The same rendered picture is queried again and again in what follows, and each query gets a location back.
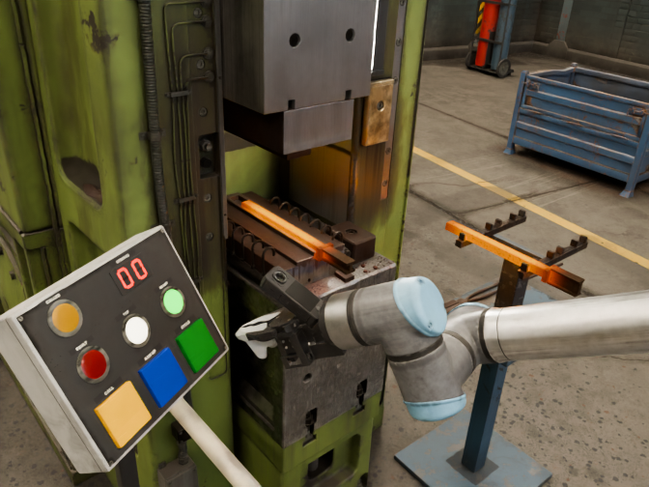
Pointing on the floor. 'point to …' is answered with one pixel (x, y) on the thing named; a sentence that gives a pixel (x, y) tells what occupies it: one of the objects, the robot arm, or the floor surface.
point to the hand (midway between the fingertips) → (240, 329)
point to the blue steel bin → (585, 121)
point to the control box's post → (127, 471)
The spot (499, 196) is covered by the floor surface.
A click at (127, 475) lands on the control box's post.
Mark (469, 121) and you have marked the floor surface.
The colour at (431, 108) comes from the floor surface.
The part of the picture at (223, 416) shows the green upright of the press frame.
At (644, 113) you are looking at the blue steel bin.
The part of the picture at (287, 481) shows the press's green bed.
